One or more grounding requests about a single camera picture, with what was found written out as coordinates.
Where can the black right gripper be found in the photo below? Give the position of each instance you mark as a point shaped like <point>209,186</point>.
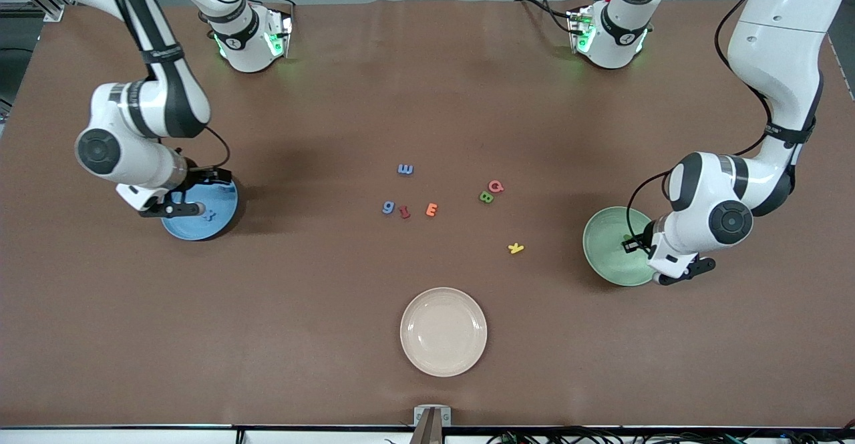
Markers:
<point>198,178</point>

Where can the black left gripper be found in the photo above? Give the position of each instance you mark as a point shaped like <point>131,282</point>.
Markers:
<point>646,236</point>

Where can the blue letter x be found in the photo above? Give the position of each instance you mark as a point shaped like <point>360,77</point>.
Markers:
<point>209,215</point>

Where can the green letter B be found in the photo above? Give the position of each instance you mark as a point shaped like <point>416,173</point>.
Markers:
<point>486,197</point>

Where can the blue digit 9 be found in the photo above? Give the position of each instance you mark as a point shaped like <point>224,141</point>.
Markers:
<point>385,210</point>

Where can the blue letter m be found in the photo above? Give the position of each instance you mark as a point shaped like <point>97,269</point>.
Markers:
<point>405,169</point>

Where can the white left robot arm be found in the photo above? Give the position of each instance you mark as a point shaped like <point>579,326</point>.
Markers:
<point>775,50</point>

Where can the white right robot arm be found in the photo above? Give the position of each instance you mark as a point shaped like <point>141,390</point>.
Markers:
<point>127,163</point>

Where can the green plate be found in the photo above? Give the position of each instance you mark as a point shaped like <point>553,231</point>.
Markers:
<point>604,257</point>

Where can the blue plate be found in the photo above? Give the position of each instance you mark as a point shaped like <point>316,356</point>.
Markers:
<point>214,229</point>

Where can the yellow letter k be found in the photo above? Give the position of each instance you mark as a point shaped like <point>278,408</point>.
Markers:
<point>515,248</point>

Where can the red letter Q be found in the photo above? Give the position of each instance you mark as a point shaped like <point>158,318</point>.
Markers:
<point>489,186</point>

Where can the orange letter E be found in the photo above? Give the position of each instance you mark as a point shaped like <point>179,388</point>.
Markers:
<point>429,209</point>

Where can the beige plate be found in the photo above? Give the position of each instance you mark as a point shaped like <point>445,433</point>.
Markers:
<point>443,332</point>

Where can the brown table mat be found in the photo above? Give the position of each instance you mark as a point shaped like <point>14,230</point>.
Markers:
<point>427,97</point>

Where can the aluminium frame profile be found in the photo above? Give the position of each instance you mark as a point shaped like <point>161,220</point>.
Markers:
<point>50,11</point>

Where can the white table edge rail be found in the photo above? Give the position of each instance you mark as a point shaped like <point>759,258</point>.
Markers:
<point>133,437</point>

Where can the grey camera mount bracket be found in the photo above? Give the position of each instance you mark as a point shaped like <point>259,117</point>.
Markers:
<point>432,424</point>

